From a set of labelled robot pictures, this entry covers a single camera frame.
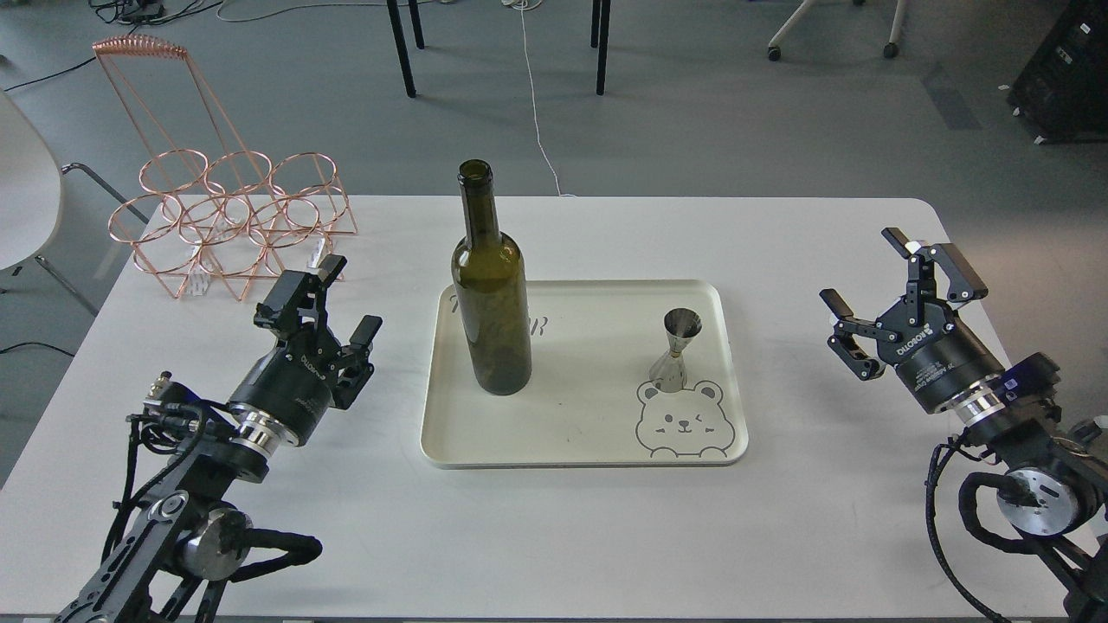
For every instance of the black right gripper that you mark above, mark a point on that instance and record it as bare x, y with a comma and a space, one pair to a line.
939, 356

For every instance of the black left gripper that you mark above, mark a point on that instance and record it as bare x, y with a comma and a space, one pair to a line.
307, 372

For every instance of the dark green wine bottle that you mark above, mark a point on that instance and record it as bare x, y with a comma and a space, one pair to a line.
487, 267

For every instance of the steel double jigger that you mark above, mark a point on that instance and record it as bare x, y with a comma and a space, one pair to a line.
669, 373

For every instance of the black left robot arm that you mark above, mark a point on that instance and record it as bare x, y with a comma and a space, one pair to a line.
176, 536

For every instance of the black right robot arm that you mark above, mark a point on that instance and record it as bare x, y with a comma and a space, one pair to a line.
1052, 484

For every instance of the white office chair base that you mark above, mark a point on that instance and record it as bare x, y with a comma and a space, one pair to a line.
816, 28

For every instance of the black equipment case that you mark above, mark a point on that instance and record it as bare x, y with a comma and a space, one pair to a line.
1062, 91

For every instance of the cream bear print tray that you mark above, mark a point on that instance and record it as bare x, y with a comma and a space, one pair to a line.
587, 402

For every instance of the black table legs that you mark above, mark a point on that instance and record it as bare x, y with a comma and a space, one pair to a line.
487, 56

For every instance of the copper wire bottle rack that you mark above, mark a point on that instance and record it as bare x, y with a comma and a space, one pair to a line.
219, 213

